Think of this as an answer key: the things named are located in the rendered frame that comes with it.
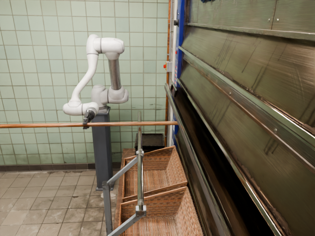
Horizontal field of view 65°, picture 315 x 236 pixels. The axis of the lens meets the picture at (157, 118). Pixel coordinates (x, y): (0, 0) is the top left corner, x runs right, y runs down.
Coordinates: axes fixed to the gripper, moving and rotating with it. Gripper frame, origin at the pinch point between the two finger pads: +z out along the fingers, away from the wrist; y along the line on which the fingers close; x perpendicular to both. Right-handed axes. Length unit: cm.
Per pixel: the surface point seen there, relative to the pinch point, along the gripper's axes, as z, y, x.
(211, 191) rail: 109, -24, -61
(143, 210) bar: 88, 2, -40
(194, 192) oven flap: 51, 24, -72
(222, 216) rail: 119, -24, -61
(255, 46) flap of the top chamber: 89, -66, -77
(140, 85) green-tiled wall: -122, 3, -43
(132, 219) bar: 87, 8, -35
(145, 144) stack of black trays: -40, 39, -45
